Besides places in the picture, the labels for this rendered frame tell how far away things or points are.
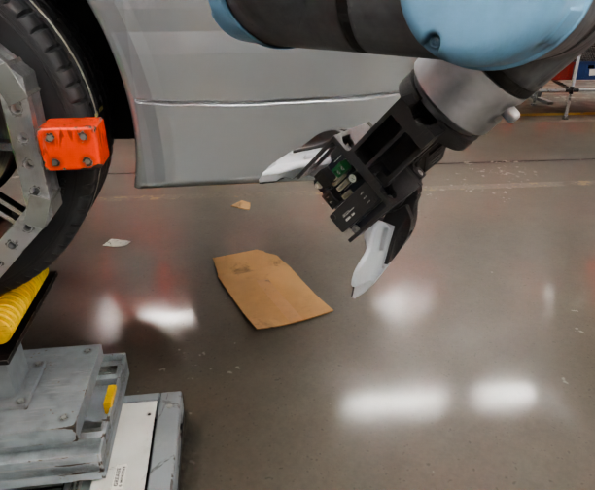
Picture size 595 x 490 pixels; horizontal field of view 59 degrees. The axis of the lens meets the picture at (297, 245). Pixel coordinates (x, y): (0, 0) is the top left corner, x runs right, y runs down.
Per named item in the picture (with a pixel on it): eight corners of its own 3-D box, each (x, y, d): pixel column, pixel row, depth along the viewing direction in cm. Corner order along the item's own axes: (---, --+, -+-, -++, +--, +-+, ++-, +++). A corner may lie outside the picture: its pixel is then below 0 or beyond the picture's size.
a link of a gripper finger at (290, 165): (224, 163, 50) (305, 157, 45) (262, 150, 54) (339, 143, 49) (231, 195, 51) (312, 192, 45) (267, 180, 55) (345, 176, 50)
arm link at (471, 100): (472, 17, 40) (543, 98, 40) (428, 63, 43) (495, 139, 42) (437, 20, 35) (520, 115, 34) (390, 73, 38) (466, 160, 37)
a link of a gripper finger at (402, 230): (354, 254, 50) (367, 167, 46) (363, 248, 52) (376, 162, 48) (400, 271, 48) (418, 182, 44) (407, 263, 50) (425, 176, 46)
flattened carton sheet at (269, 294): (273, 252, 239) (273, 245, 237) (333, 313, 194) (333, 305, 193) (209, 266, 227) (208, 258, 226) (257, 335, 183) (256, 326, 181)
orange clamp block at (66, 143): (56, 157, 92) (110, 156, 93) (43, 172, 85) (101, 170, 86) (48, 118, 89) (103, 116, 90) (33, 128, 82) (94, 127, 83)
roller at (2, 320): (54, 273, 123) (49, 251, 121) (10, 352, 97) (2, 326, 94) (28, 275, 123) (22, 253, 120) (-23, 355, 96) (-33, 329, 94)
